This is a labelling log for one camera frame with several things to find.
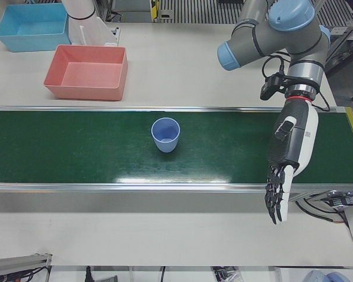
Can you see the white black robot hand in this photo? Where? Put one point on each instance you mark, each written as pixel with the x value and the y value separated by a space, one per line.
pixel 295 132

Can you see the conveyor driver board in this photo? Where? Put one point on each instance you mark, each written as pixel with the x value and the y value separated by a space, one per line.
pixel 347 199

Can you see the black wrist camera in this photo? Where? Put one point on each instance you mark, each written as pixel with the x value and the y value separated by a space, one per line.
pixel 267 87

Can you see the pale blue cap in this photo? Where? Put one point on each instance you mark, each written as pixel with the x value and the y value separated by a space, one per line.
pixel 316 277

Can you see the blue plastic box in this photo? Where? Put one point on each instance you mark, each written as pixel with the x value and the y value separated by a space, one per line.
pixel 32 29

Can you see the pink plastic box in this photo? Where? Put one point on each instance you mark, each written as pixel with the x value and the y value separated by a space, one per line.
pixel 88 76

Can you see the metal roller rack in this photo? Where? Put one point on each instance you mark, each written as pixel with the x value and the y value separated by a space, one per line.
pixel 200 11

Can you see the green belt conveyor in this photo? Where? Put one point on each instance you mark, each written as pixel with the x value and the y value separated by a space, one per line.
pixel 76 147

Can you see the yellow plastic part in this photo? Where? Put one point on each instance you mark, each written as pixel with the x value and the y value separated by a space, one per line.
pixel 155 10

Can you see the blue plastic cup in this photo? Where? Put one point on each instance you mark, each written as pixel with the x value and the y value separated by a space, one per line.
pixel 164 144

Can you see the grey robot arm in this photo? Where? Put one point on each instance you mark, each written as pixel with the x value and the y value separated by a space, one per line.
pixel 292 44

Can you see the white column stand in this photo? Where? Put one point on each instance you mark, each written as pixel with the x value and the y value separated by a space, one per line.
pixel 79 29

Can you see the aluminium extrusion bar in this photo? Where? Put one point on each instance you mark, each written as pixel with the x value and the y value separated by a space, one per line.
pixel 17 264

